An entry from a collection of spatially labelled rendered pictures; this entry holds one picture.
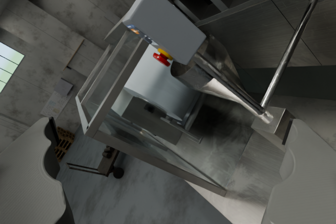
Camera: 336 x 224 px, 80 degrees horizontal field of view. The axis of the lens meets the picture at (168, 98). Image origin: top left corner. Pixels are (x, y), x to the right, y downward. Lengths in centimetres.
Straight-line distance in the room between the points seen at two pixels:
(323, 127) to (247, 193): 40
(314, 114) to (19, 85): 1145
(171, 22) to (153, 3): 3
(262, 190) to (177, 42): 81
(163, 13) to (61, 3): 1106
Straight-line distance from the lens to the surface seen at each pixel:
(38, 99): 1169
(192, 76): 48
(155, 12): 27
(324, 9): 62
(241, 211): 102
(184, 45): 28
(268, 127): 72
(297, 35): 51
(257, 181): 100
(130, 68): 71
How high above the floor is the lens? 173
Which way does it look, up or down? 25 degrees down
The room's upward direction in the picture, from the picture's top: 57 degrees counter-clockwise
